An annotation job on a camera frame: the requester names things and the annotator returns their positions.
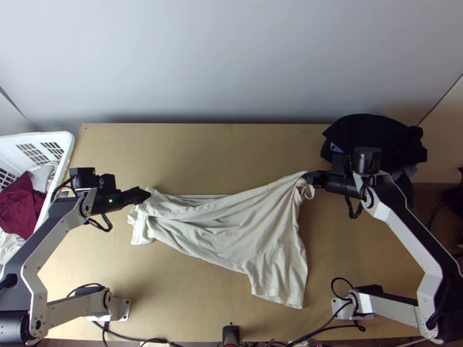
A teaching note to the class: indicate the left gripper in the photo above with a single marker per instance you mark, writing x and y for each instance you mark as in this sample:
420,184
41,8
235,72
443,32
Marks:
106,202

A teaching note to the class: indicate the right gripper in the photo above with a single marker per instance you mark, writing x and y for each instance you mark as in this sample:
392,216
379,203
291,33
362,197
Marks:
336,182

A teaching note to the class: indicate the cream t-shirt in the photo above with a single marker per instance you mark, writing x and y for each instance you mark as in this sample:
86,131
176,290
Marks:
235,224

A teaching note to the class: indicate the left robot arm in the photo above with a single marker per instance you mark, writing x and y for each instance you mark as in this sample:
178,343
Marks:
54,224

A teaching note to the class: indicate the pile of folded clothes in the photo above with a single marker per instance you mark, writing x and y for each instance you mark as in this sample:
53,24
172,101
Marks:
365,132

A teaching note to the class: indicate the white laundry basket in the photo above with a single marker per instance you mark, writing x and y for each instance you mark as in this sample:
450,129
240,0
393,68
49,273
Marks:
59,144

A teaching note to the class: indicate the heap of clothes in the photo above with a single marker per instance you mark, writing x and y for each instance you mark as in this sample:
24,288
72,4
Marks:
18,206

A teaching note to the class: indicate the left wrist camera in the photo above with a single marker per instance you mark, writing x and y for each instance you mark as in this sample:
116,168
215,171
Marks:
83,177

